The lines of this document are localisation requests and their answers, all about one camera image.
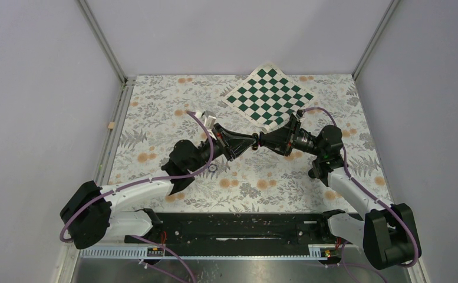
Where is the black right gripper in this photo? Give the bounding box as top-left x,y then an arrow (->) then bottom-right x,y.
260,118 -> 325,157

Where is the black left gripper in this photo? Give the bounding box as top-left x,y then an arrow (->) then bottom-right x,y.
189,123 -> 256,173

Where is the black earbud charging case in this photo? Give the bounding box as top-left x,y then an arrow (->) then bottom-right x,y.
251,133 -> 260,151

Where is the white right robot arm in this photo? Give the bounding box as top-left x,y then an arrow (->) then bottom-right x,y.
259,117 -> 421,270

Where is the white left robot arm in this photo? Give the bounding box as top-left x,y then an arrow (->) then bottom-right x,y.
60,124 -> 259,250

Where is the blue poker chip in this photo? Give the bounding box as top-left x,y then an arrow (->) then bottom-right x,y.
208,164 -> 218,173

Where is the small black oval object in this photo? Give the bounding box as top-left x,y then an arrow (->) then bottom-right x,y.
308,169 -> 317,179

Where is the green white chessboard mat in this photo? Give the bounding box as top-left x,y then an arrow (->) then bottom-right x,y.
222,63 -> 314,133

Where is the floral table mat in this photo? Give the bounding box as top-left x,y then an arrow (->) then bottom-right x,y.
108,74 -> 390,213

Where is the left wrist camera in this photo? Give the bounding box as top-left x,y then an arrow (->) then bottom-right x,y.
200,111 -> 217,129

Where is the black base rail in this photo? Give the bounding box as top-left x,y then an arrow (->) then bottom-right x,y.
124,210 -> 345,256

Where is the white cable duct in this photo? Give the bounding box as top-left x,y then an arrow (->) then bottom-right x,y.
79,245 -> 333,261

